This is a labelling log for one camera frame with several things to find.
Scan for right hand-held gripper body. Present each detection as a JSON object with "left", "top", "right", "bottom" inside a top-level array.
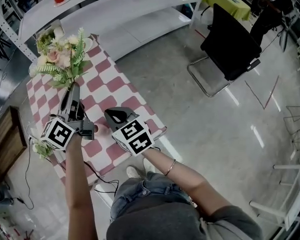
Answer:
[{"left": 111, "top": 115, "right": 155, "bottom": 157}]

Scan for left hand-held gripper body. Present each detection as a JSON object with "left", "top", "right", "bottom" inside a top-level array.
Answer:
[{"left": 39, "top": 100, "right": 95, "bottom": 151}]

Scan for pink vase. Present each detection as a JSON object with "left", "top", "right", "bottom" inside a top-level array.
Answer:
[{"left": 93, "top": 123, "right": 113, "bottom": 136}]

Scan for white flower bouquet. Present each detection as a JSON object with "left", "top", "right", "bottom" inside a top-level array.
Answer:
[{"left": 31, "top": 136, "right": 55, "bottom": 160}]

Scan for pink flower bouquet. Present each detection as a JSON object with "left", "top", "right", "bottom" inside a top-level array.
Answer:
[{"left": 36, "top": 27, "right": 91, "bottom": 90}]

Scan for person's right forearm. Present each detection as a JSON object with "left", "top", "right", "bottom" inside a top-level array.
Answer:
[{"left": 141, "top": 147, "right": 231, "bottom": 217}]

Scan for person's left forearm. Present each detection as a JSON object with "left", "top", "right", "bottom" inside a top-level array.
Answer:
[{"left": 64, "top": 135, "right": 98, "bottom": 240}]

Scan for red white checkered tablecloth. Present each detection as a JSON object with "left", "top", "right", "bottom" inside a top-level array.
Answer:
[{"left": 26, "top": 33, "right": 167, "bottom": 187}]

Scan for person's right white shoe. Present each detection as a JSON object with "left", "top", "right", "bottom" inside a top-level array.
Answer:
[{"left": 142, "top": 157, "right": 156, "bottom": 174}]

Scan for person's white shoe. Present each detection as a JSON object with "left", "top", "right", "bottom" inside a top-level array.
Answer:
[
  {"left": 126, "top": 165, "right": 141, "bottom": 179},
  {"left": 142, "top": 157, "right": 156, "bottom": 174}
]

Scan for person's left white shoe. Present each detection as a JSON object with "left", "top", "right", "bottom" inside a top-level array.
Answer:
[{"left": 126, "top": 165, "right": 141, "bottom": 179}]

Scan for white plastic bin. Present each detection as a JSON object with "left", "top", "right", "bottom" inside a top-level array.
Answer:
[{"left": 28, "top": 63, "right": 39, "bottom": 78}]

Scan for brown wooden pallet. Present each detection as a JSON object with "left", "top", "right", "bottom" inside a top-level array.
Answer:
[{"left": 0, "top": 105, "right": 28, "bottom": 185}]

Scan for white plate under orange fruit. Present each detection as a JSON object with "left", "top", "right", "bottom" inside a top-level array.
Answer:
[{"left": 83, "top": 37, "right": 94, "bottom": 51}]

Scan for person's blue jeans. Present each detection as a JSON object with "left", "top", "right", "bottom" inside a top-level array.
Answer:
[{"left": 109, "top": 171, "right": 198, "bottom": 221}]

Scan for white storage basket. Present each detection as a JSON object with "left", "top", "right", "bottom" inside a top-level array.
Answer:
[{"left": 36, "top": 18, "right": 66, "bottom": 55}]

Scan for person's grey shirt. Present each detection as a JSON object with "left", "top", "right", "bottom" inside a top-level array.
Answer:
[{"left": 106, "top": 201, "right": 263, "bottom": 240}]

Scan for white plate under red fruit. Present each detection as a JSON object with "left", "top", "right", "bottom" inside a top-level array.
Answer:
[{"left": 52, "top": 0, "right": 75, "bottom": 8}]

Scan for white metal shelf rack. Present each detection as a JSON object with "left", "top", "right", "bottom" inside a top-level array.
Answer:
[{"left": 0, "top": 0, "right": 207, "bottom": 65}]

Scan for black cantilever office chair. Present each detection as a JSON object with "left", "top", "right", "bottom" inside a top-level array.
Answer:
[{"left": 187, "top": 3, "right": 263, "bottom": 99}]

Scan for green cloth table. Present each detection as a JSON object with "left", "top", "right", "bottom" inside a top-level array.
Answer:
[{"left": 201, "top": 0, "right": 252, "bottom": 22}]

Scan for thin metal bracelet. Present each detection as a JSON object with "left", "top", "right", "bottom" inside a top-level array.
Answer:
[{"left": 164, "top": 158, "right": 177, "bottom": 177}]

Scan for black floor cable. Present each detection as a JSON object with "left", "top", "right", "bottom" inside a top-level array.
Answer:
[
  {"left": 83, "top": 161, "right": 120, "bottom": 197},
  {"left": 16, "top": 143, "right": 35, "bottom": 210}
]

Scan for white frame table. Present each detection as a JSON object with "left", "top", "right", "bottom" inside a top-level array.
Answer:
[{"left": 248, "top": 162, "right": 300, "bottom": 231}]

